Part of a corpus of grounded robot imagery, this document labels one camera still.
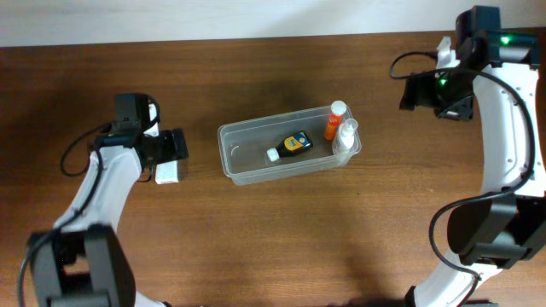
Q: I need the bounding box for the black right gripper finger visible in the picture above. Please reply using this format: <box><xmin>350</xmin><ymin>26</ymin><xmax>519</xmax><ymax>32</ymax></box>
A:
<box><xmin>399</xmin><ymin>74</ymin><xmax>431</xmax><ymax>111</ymax></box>
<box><xmin>434</xmin><ymin>96</ymin><xmax>473</xmax><ymax>122</ymax></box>

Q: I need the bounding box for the orange tube white cap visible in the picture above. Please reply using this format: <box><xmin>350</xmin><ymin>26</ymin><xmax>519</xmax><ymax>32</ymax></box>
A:
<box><xmin>324</xmin><ymin>101</ymin><xmax>347</xmax><ymax>141</ymax></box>

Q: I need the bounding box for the dark bottle white cap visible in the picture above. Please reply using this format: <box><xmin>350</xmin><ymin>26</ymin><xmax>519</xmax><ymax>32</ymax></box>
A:
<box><xmin>266</xmin><ymin>130</ymin><xmax>313</xmax><ymax>162</ymax></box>

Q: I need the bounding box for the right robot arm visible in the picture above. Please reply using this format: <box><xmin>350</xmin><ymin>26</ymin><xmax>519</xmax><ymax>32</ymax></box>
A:
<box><xmin>400</xmin><ymin>6</ymin><xmax>545</xmax><ymax>306</ymax></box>

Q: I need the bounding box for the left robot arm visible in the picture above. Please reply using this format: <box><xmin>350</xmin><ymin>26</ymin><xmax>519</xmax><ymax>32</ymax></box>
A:
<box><xmin>16</xmin><ymin>93</ymin><xmax>189</xmax><ymax>307</ymax></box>

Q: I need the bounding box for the clear plastic container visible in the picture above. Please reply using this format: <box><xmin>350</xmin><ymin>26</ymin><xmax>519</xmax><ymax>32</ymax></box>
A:
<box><xmin>218</xmin><ymin>106</ymin><xmax>362</xmax><ymax>186</ymax></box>

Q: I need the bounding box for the white spray bottle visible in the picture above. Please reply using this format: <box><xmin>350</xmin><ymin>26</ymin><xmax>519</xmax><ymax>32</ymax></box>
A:
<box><xmin>332</xmin><ymin>119</ymin><xmax>358</xmax><ymax>155</ymax></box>

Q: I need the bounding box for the white green medicine box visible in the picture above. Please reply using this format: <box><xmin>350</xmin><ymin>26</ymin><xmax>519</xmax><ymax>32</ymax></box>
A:
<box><xmin>154</xmin><ymin>160</ymin><xmax>179</xmax><ymax>184</ymax></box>

